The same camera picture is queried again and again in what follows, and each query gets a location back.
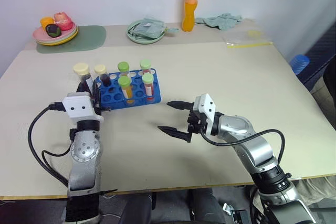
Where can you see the pink toy cake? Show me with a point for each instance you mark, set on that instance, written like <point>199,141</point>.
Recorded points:
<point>63,22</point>

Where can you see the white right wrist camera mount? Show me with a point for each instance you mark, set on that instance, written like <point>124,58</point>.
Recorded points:
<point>207,108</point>

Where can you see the blue test tube rack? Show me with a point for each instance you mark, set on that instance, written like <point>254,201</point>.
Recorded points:
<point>139,99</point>

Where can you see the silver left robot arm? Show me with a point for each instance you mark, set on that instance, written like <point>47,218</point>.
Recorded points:
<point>84,150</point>

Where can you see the blue bottle cap object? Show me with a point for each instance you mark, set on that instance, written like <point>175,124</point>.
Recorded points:
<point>299,62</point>

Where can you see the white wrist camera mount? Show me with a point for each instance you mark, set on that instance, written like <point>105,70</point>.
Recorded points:
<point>78,106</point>
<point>207,108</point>

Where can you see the dark purple green toy food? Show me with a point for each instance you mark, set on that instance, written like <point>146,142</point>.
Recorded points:
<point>53,30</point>

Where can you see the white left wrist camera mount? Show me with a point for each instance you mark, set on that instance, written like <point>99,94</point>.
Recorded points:
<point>78,106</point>

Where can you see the green cap yellow tube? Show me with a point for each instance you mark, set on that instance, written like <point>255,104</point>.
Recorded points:
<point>125,85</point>
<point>123,66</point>

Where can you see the grey green packet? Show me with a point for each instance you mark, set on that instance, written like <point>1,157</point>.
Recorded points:
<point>148,28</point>

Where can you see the dark rounded shape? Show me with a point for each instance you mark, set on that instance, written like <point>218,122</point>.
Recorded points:
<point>206,205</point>
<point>135,208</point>

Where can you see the clear plastic zip bag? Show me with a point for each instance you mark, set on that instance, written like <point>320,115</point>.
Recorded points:
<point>246,39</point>

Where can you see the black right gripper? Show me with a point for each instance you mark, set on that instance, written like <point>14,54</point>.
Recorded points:
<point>195,121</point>

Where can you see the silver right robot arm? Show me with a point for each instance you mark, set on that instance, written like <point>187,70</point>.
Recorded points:
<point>252,145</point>

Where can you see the orange soda bottle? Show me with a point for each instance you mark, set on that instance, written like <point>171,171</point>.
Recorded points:
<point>189,11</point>

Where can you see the dark carbon pattern object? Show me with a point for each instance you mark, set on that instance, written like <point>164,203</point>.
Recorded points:
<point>321,58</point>

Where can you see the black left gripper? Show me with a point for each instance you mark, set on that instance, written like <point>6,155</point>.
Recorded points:
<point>98,103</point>

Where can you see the green cap red tube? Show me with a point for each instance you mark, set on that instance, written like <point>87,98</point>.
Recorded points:
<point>148,82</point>
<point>145,64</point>

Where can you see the cream cap dark red tube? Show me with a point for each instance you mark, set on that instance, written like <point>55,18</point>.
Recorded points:
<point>82,70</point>
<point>101,70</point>

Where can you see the stack of pastel plates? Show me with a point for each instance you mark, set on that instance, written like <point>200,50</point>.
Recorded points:
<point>42,39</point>

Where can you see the green placemat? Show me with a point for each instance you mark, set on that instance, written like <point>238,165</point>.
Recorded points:
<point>89,39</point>

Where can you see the orange toy food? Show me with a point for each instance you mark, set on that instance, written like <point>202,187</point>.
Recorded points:
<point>46,21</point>

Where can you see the crumpled green cloth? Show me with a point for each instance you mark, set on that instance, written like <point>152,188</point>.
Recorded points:
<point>223,20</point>

